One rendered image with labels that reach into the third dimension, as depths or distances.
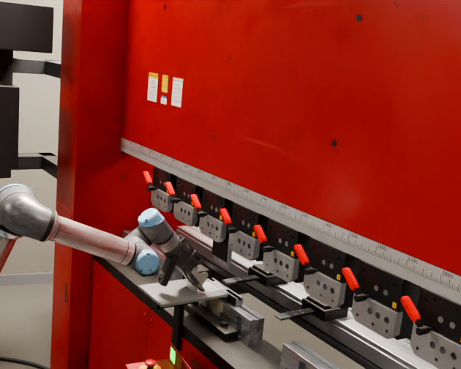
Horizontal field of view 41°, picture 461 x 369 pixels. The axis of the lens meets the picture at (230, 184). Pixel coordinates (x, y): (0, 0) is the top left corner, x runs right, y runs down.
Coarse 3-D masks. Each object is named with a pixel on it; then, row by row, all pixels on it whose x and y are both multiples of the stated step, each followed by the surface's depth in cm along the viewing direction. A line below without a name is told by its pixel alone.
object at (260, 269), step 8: (256, 264) 243; (248, 272) 244; (256, 272) 239; (264, 272) 237; (224, 280) 231; (232, 280) 232; (240, 280) 233; (248, 280) 235; (256, 280) 240; (264, 280) 235; (272, 280) 236; (280, 280) 238
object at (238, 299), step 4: (212, 280) 233; (216, 280) 232; (228, 288) 225; (228, 292) 222; (232, 292) 223; (228, 296) 221; (232, 296) 219; (236, 296) 220; (240, 296) 220; (228, 300) 221; (232, 300) 219; (236, 300) 217; (240, 300) 218; (232, 304) 219; (236, 304) 218; (240, 304) 218
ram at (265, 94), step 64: (192, 0) 228; (256, 0) 196; (320, 0) 172; (384, 0) 152; (448, 0) 137; (128, 64) 277; (192, 64) 230; (256, 64) 197; (320, 64) 173; (384, 64) 153; (448, 64) 138; (128, 128) 279; (192, 128) 232; (256, 128) 199; (320, 128) 174; (384, 128) 154; (448, 128) 139; (256, 192) 200; (320, 192) 175; (384, 192) 155; (448, 192) 139; (448, 256) 140
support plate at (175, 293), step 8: (176, 280) 228; (208, 280) 231; (144, 288) 218; (152, 288) 219; (160, 288) 219; (168, 288) 220; (176, 288) 221; (184, 288) 221; (152, 296) 212; (160, 296) 213; (168, 296) 214; (176, 296) 214; (184, 296) 215; (192, 296) 216; (200, 296) 216; (208, 296) 217; (216, 296) 218; (224, 296) 220; (160, 304) 207; (168, 304) 207; (176, 304) 209
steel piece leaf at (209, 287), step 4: (188, 284) 223; (204, 284) 227; (208, 284) 227; (212, 284) 227; (192, 288) 220; (196, 288) 218; (204, 288) 223; (208, 288) 223; (212, 288) 223; (216, 288) 224; (196, 292) 218; (200, 292) 219; (204, 292) 219; (208, 292) 220
